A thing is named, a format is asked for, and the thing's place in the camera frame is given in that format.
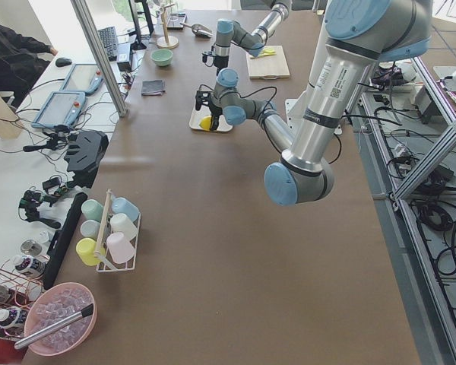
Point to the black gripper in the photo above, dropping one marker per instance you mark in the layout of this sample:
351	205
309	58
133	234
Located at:
215	112
217	61

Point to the whole yellow lemon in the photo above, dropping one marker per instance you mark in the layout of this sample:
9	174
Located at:
204	124

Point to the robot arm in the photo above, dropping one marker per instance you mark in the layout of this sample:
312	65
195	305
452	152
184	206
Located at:
230	32
355	35

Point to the cream rabbit print tray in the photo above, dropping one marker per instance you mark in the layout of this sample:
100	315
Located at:
196	117

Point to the shiny metal scoop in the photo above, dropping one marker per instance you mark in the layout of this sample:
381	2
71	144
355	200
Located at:
199	30

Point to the bamboo cutting board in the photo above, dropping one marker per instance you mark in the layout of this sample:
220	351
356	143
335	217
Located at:
270	67

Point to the wooden stand with round base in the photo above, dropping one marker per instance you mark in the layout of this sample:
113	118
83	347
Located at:
166	41

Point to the mint green bowl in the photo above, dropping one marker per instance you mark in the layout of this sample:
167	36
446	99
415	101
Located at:
161	57

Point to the folded grey cloth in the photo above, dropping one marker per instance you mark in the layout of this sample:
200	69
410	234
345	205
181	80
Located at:
152	87

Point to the black keyboard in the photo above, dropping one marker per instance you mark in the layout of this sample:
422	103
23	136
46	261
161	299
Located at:
109	40

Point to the light blue plastic cup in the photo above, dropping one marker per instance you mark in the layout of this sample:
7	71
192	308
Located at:
123	205

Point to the white plastic cup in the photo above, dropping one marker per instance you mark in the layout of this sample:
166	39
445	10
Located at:
120	222

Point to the blue teach pendant far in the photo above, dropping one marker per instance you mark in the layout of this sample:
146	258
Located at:
84	77

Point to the blue teach pendant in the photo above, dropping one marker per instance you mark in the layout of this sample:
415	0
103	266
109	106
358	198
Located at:
61	108
84	77

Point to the mint green plastic cup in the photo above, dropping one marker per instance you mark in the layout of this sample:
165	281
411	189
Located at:
92	210

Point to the blue teach pendant near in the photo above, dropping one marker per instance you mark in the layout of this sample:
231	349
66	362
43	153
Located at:
61	108

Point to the pink plastic cup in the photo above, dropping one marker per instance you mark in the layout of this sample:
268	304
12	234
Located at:
120	248

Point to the black computer mouse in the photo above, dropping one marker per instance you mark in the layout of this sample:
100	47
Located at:
62	62

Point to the yellow plastic cup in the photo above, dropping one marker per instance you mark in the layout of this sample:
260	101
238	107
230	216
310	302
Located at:
85	249

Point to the silver metal tongs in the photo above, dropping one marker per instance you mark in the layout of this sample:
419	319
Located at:
48	330

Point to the pink bowl of ice cubes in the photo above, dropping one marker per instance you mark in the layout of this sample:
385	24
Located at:
54	305

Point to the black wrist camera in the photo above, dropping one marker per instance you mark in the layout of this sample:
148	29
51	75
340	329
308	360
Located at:
208	57
202	98

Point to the black plastic bracket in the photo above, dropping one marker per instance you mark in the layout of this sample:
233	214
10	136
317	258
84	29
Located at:
85	151

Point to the aluminium frame post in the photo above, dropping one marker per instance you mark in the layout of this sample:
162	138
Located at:
99	54

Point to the white wire cup rack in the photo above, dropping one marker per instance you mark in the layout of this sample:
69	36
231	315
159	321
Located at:
106	264

